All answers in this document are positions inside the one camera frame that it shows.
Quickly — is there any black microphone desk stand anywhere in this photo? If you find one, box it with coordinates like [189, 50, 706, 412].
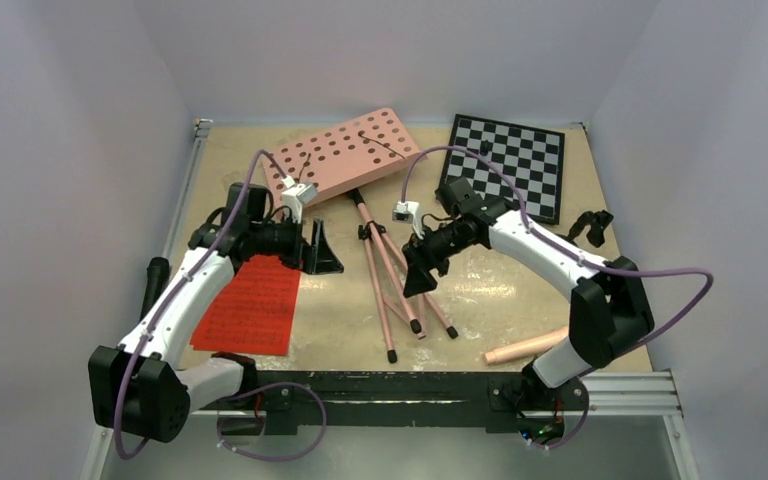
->
[564, 210, 614, 248]

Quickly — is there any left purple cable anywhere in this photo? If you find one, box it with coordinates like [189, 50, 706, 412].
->
[112, 149, 293, 461]

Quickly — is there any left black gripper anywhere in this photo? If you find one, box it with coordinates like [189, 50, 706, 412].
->
[249, 211, 342, 274]

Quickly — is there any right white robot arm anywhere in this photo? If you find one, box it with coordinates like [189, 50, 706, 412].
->
[392, 178, 654, 407]

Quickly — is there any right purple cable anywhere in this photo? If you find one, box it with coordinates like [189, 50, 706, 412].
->
[399, 145, 715, 379]

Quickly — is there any purple cable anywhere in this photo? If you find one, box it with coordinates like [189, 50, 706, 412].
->
[112, 149, 293, 461]
[399, 145, 715, 379]

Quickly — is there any pink tripod music stand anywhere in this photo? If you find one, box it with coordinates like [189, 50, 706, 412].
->
[258, 107, 458, 363]

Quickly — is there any black white checkerboard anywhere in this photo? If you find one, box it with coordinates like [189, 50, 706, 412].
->
[439, 114, 565, 225]

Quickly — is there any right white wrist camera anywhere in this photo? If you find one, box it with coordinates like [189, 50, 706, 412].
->
[391, 200, 426, 240]

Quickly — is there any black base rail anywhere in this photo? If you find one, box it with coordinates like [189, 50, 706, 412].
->
[206, 370, 588, 435]

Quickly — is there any black microphone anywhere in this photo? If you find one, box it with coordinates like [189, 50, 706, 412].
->
[140, 257, 171, 318]

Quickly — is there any black chess piece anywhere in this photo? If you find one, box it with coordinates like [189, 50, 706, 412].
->
[479, 140, 492, 155]

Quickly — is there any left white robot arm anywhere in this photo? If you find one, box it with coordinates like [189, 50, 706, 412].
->
[88, 179, 344, 443]

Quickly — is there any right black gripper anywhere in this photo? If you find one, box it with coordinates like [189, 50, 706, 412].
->
[402, 217, 473, 298]

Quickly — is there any aluminium table frame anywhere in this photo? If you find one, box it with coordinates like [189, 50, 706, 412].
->
[79, 119, 700, 480]

